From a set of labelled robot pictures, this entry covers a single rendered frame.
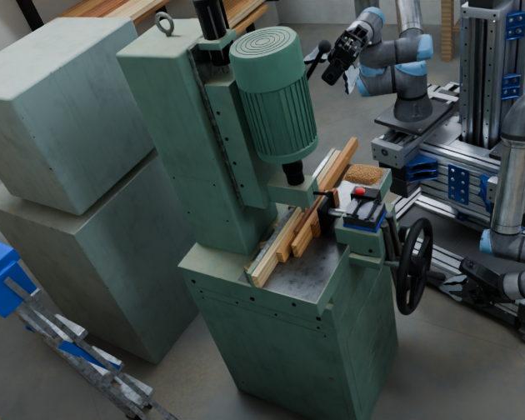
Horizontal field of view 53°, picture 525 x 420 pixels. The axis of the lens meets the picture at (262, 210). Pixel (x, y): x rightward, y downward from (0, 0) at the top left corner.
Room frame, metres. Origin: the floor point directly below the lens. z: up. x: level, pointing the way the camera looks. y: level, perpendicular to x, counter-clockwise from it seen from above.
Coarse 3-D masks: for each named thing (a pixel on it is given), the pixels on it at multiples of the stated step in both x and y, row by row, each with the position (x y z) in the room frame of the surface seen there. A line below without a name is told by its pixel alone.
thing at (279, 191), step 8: (272, 176) 1.29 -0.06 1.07; (280, 176) 1.28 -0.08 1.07; (304, 176) 1.24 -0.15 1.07; (272, 184) 1.25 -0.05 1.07; (280, 184) 1.24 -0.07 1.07; (288, 184) 1.22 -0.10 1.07; (304, 184) 1.20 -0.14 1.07; (312, 184) 1.20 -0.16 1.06; (272, 192) 1.25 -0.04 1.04; (280, 192) 1.23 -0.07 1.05; (288, 192) 1.21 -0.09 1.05; (296, 192) 1.19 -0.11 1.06; (304, 192) 1.17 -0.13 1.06; (312, 192) 1.19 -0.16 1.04; (272, 200) 1.25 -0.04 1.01; (280, 200) 1.23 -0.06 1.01; (288, 200) 1.21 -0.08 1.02; (296, 200) 1.20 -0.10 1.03; (304, 200) 1.18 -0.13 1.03; (312, 200) 1.19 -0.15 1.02
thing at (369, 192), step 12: (372, 192) 1.15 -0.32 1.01; (360, 204) 1.13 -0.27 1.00; (372, 204) 1.11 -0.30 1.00; (384, 204) 1.10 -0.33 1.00; (348, 216) 1.09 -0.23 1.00; (360, 216) 1.08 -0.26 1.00; (372, 216) 1.06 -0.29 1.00; (384, 216) 1.09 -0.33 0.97; (360, 228) 1.07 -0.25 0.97; (372, 228) 1.04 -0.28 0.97
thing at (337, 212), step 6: (324, 198) 1.20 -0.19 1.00; (330, 198) 1.21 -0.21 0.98; (324, 204) 1.18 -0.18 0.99; (330, 204) 1.20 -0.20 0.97; (318, 210) 1.16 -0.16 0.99; (324, 210) 1.17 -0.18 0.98; (330, 210) 1.18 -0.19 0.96; (336, 210) 1.17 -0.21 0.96; (342, 210) 1.17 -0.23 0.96; (318, 216) 1.17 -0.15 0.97; (324, 216) 1.17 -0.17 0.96; (330, 216) 1.19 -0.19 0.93; (336, 216) 1.16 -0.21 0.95; (324, 222) 1.16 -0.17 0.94; (330, 222) 1.19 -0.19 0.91; (324, 228) 1.16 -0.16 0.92
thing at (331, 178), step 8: (352, 144) 1.51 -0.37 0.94; (344, 152) 1.47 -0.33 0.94; (352, 152) 1.50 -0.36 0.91; (344, 160) 1.45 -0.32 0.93; (336, 168) 1.40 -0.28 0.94; (328, 176) 1.37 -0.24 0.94; (336, 176) 1.39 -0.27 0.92; (328, 184) 1.35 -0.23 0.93; (296, 224) 1.19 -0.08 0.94; (288, 232) 1.17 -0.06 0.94; (288, 240) 1.13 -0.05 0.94; (280, 248) 1.11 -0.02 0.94; (288, 248) 1.12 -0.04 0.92; (280, 256) 1.10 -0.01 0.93
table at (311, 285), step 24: (384, 168) 1.37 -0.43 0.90; (384, 192) 1.31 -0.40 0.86; (312, 240) 1.15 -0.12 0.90; (336, 240) 1.12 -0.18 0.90; (288, 264) 1.08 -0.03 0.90; (312, 264) 1.05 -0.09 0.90; (336, 264) 1.02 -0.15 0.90; (360, 264) 1.04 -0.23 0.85; (264, 288) 1.02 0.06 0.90; (288, 288) 0.99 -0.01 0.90; (312, 288) 0.96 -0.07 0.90; (312, 312) 0.92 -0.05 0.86
